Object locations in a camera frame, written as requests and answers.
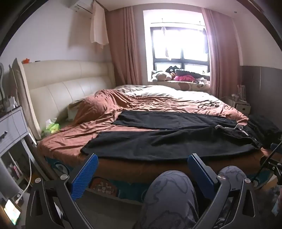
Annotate thin black cable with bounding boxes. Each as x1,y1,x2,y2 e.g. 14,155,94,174
197,99,234,110

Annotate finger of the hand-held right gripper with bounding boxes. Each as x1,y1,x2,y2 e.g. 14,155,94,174
259,155,282,177
271,143,282,155

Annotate white air conditioner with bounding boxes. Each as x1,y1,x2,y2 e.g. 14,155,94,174
68,0,94,14

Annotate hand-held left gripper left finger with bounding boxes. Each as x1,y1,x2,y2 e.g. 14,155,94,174
25,154,98,229

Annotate pink plush toy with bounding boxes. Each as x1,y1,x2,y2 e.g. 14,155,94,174
173,74,195,82

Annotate blue printed sheet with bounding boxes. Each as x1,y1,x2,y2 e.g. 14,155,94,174
44,155,146,204

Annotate cream nightstand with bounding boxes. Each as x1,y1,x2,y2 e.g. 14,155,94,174
227,95,252,116

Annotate window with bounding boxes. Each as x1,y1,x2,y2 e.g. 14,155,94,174
143,10,210,82

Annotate person's right leg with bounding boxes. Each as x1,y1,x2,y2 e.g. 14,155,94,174
217,166,260,191

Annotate white charging cable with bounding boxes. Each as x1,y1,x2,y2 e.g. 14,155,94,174
10,105,32,204

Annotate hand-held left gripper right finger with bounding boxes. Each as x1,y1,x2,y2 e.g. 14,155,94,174
188,153,262,229

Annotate pink curtain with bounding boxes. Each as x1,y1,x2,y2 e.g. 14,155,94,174
105,6,145,87
201,8,244,99

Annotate white pillow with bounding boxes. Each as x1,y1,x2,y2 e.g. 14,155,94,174
67,103,78,121

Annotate stack of dark clothes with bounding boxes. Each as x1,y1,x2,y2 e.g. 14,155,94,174
248,113,282,146

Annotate black plush toy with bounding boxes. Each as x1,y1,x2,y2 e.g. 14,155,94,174
166,66,211,80

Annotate beige plush toy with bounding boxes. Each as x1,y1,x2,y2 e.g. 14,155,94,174
152,70,174,82

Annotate grey nightstand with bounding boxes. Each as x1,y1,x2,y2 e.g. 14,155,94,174
0,106,38,194

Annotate cream hanging cloth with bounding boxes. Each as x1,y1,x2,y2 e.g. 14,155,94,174
90,1,109,50

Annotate cream cushion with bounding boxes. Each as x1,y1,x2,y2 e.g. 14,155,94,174
11,58,42,140

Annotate cream padded headboard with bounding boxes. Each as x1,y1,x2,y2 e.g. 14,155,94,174
21,60,116,137

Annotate green tissue pack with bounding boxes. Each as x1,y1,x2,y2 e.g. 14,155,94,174
43,118,60,135

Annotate smartphone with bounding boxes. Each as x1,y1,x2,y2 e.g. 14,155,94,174
3,198,22,225

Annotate brown blanket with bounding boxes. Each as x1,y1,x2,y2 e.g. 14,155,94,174
36,85,265,183

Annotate black pants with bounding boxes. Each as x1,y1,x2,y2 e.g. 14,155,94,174
80,110,263,160

